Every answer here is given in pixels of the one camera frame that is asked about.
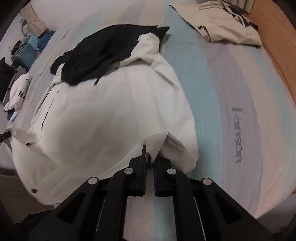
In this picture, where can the black round device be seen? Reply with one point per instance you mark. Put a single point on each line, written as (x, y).
(17, 47)

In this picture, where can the beige curtain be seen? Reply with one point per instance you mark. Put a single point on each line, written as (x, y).
(34, 16)
(240, 4)

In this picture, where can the white and blue garment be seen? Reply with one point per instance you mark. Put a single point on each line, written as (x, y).
(19, 88)

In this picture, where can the white and black jacket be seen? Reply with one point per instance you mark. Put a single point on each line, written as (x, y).
(92, 115)

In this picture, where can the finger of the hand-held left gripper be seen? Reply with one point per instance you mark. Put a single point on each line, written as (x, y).
(4, 136)

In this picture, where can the teal suitcase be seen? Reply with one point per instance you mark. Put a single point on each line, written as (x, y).
(26, 55)

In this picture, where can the light blue cloth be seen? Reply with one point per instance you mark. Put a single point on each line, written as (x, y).
(32, 40)

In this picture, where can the wooden headboard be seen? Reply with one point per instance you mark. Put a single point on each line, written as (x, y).
(277, 34)

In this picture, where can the silver suitcase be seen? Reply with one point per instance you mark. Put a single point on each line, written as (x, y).
(16, 74)

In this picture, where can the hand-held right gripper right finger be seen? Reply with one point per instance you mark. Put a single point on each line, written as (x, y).
(161, 180)

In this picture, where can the blue desk lamp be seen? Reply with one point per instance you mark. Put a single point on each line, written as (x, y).
(23, 21)

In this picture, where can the dark blue clothes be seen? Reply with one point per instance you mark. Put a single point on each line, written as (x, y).
(45, 38)

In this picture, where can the black backpack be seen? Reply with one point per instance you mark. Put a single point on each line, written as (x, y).
(4, 76)

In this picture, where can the beige jacket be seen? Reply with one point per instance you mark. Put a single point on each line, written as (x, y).
(208, 18)

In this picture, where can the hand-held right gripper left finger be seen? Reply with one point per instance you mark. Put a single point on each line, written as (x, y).
(138, 176)

